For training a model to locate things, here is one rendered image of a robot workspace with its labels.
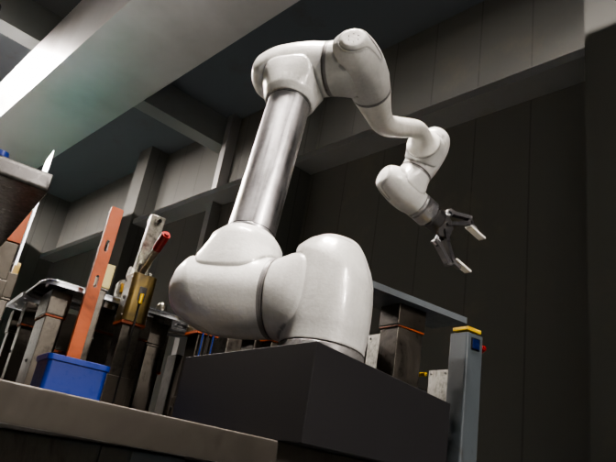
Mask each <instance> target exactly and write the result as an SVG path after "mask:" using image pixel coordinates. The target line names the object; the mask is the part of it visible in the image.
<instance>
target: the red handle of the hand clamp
mask: <svg viewBox="0 0 616 462"><path fill-rule="evenodd" d="M170 237H171V235H170V233H169V232H165V231H163V232H162V233H161V235H160V236H159V238H158V240H157V241H156V243H155V244H154V246H153V247H152V250H151V251H150V253H149V254H148V256H147V258H146V259H145V261H144V262H143V264H142V265H141V267H140V268H139V270H138V271H137V272H139V273H142V274H145V273H146V271H147V270H148V268H149V266H150V265H151V263H152V262H153V260H154V259H155V257H157V255H158V254H159V252H161V251H162V249H163V248H164V246H165V245H166V243H167V242H168V240H169V239H170Z"/></svg>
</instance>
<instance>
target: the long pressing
mask: <svg viewBox="0 0 616 462"><path fill-rule="evenodd" d="M53 289H55V290H58V291H61V292H67V293H70V294H73V297H72V300H71V306H70V309H73V310H76V311H79V310H80V307H81V303H82V300H83V296H84V292H85V289H86V288H85V287H83V286H79V285H76V284H73V283H69V282H67V281H64V280H57V279H53V278H48V279H45V280H42V281H40V282H39V283H37V284H36V285H34V286H33V287H32V288H30V289H29V290H27V291H26V295H27V296H29V297H32V298H34V299H37V300H40V299H41V296H43V295H44V294H46V293H47V292H50V291H51V290H53ZM120 299H121V298H119V297H115V296H113V295H110V294H105V297H104V302H103V303H104V307H105V308H109V309H112V307H113V306H114V307H115V310H116V311H117V308H118V305H119V302H120ZM148 316H149V317H152V318H158V319H161V320H164V324H165V325H169V330H168V333H167V336H174V337H178V338H183V339H188V336H187V335H185V333H186V331H187V329H185V328H181V327H179V326H182V327H186V328H187V326H188V324H186V323H185V322H184V321H183V320H182V319H181V318H179V317H178V316H177V315H176V314H174V313H168V312H165V311H162V310H159V309H156V308H153V307H149V310H148ZM177 325H178V326H177Z"/></svg>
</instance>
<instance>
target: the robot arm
mask: <svg viewBox="0 0 616 462"><path fill-rule="evenodd" d="M251 78H252V83H253V86H254V88H255V90H256V92H257V94H258V95H259V96H260V97H262V98H263V99H264V100H265V103H266V107H265V110H264V114H263V117H262V119H261V122H260V125H259V128H258V133H257V135H256V139H255V142H254V145H253V148H252V151H251V154H250V157H249V160H248V163H247V168H246V171H245V174H244V177H243V180H242V182H241V186H240V189H239V192H238V195H237V198H236V202H235V206H234V209H233V212H232V214H231V217H230V220H229V223H228V225H225V226H223V227H221V228H219V229H217V230H216V231H214V232H213V233H212V235H211V237H210V238H209V240H208V241H207V242H206V243H205V244H204V246H203V247H202V248H201V249H200V250H199V251H198V253H197V255H196V256H190V257H188V258H187V259H186V260H184V261H183V263H182V264H181V265H180V266H179V267H178V268H177V269H176V270H175V272H174V274H173V276H172V278H171V280H170V286H169V301H170V307H171V309H172V311H173V312H174V313H175V314H176V315H177V316H178V317H179V318H181V319H182V320H183V321H184V322H185V323H186V324H188V325H189V326H191V327H192V328H194V329H196V330H198V331H200V332H202V333H205V334H208V335H211V336H219V337H225V338H232V339H242V340H275V341H277V342H279V343H278V346H284V345H291V344H299V343H306V342H313V341H318V342H320V343H322V344H324V345H327V346H329V347H331V348H333V349H335V350H337V351H339V352H342V353H344V354H346V355H348V356H350V357H352V358H354V359H357V360H359V361H361V362H363V363H364V356H365V351H366V347H367V343H368V340H369V330H370V325H371V317H372V308H373V282H372V278H371V273H370V270H369V265H368V263H367V260H366V257H365V255H364V253H363V251H362V249H361V247H360V246H359V244H358V243H356V242H355V241H353V240H352V239H350V238H348V237H345V236H340V235H336V234H322V235H320V236H313V237H311V238H309V239H307V240H305V241H304V242H302V243H301V244H300V245H299V246H298V247H297V250H296V253H292V254H290V255H287V256H284V257H283V256H282V251H281V248H280V246H279V244H278V242H277V241H276V240H275V236H276V233H277V229H278V226H279V222H280V219H281V213H282V209H283V206H284V203H285V199H286V195H287V192H288V189H289V185H290V181H291V178H292V172H293V168H294V165H295V161H296V158H297V155H298V151H299V147H300V144H301V141H302V137H303V131H304V128H305V124H306V120H307V117H308V116H309V115H310V114H312V113H313V111H314V110H315V108H316V107H317V106H318V105H319V104H320V103H322V102H323V100H324V98H326V97H346V98H352V100H353V102H354V103H355V105H356V106H357V108H358V109H359V110H360V112H361V113H362V115H363V116H364V117H365V119H366V120H367V122H368V124H369V125H370V126H371V128H372V129H373V130H374V131H375V132H376V133H378V134H379V135H381V136H384V137H386V138H409V139H408V141H407V148H406V152H405V160H404V162H403V164H402V165H401V166H400V167H399V166H394V165H388V166H386V167H385V168H383V169H382V170H381V172H380V173H379V175H378V177H377V179H376V186H377V188H378V189H379V191H380V193H381V194H382V195H383V196H384V197H385V198H386V200H387V201H388V202H389V203H390V204H392V205H393V206H394V207H395V208H397V209H398V210H399V211H401V212H404V213H406V214H407V215H408V216H409V217H410V218H411V219H412V220H414V221H415V222H416V223H417V224H418V225H420V226H424V227H426V228H427V229H428V230H429V231H431V232H433V233H434V235H435V237H434V239H433V240H431V243H432V244H433V245H434V247H435V249H436V251H437V253H438V255H439V256H440V258H441V260H442V261H443V263H444V265H445V267H448V266H452V265H453V266H454V267H455V268H456V269H457V270H462V271H463V272H464V273H470V272H471V271H472V270H471V269H470V268H468V267H467V266H466V265H465V264H464V263H463V262H461V261H460V260H459V259H458V258H455V256H454V252H453V249H452V247H451V244H450V236H451V233H452V231H453V230H454V228H453V226H465V229H466V230H467V231H468V232H469V233H470V234H472V235H473V236H474V237H475V238H476V239H477V240H478V241H480V240H483V239H486V237H485V236H483V235H482V234H481V233H480V232H479V231H478V228H477V227H476V226H474V225H473V224H474V221H471V220H472V218H473V216H472V215H469V214H462V213H460V212H456V211H454V210H453V209H452V208H450V209H447V210H445V211H443V210H441V209H440V208H439V204H438V203H437V202H436V201H435V200H434V199H433V198H431V197H430V195H429V194H427V193H426V189H427V186H428V183H429V181H430V180H431V179H432V178H433V177H434V176H435V174H436V173H437V171H438V170H439V168H440V167H441V165H442V164H443V162H444V160H445V158H446V155H447V153H448V151H449V147H450V138H449V135H448V134H447V133H446V132H445V131H444V129H442V128H440V127H436V126H433V127H430V128H428V127H427V125H426V124H425V123H423V122H422V121H420V120H417V119H412V118H407V117H400V116H395V115H392V112H391V82H390V73H389V70H388V67H387V63H386V61H385V59H384V56H383V54H382V52H381V50H380V47H379V46H378V44H377V43H376V41H375V40H374V39H373V38H372V37H371V35H369V34H368V33H367V32H366V31H364V30H362V29H359V28H351V29H348V30H345V31H343V32H342V33H341V34H339V35H338V36H337V37H336V38H335V39H334V40H327V41H319V40H310V41H300V42H293V43H288V44H283V45H279V46H276V47H274V48H271V49H268V50H266V51H265V52H263V53H261V54H260V55H259V56H258V57H257V58H256V60H255V61H254V63H253V66H252V72H251ZM449 216H452V217H455V218H458V219H462V220H466V221H460V222H457V221H455V222H451V219H450V217H449ZM439 238H440V240H439ZM444 238H446V240H444Z"/></svg>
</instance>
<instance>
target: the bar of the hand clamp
mask: <svg viewBox="0 0 616 462"><path fill-rule="evenodd" d="M165 221H166V218H163V217H160V216H158V215H155V214H152V215H151V216H150V217H149V219H148V221H147V227H146V230H145V233H144V236H143V238H142V241H141V244H140V248H139V251H138V253H137V258H136V261H135V264H134V268H135V271H134V272H138V267H139V265H142V264H143V262H144V261H145V259H146V258H147V256H148V255H149V253H150V251H151V250H152V247H153V246H154V244H155V243H156V241H157V240H158V238H159V237H160V235H161V232H162V229H163V227H164V224H165Z"/></svg>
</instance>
